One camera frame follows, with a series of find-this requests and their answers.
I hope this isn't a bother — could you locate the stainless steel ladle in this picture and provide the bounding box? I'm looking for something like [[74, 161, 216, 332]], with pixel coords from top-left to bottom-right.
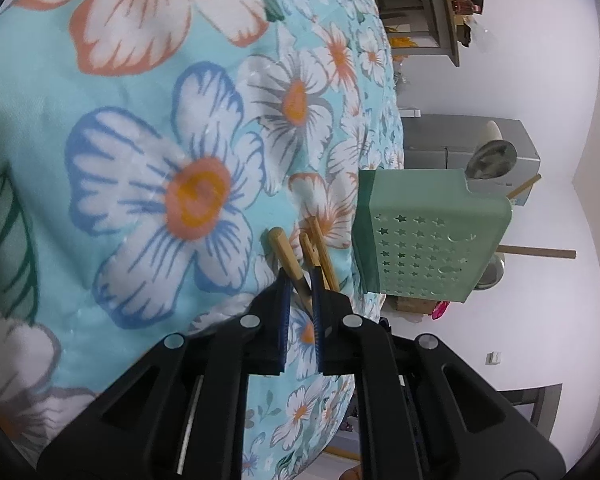
[[464, 139, 518, 181]]

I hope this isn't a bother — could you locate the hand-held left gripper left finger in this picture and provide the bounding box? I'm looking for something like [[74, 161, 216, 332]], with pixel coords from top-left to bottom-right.
[[37, 270, 293, 480]]

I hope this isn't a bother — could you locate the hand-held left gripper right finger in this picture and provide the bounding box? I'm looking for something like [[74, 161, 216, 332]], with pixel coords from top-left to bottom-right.
[[310, 271, 567, 480]]

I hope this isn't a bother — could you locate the green plastic utensil holder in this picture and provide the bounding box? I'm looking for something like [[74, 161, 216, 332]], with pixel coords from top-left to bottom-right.
[[352, 169, 513, 305]]

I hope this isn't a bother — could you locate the silver refrigerator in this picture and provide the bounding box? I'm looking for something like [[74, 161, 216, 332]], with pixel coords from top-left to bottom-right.
[[401, 114, 542, 206]]

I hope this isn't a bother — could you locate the cream plastic rice spoon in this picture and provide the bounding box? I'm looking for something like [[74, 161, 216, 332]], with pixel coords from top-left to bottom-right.
[[477, 120, 503, 148]]

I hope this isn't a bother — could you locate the floral light blue blanket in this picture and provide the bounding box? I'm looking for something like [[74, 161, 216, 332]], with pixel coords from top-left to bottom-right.
[[0, 0, 406, 480]]

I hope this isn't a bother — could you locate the white-legged wooden table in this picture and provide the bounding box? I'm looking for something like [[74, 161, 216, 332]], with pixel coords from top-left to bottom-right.
[[415, 0, 463, 67]]

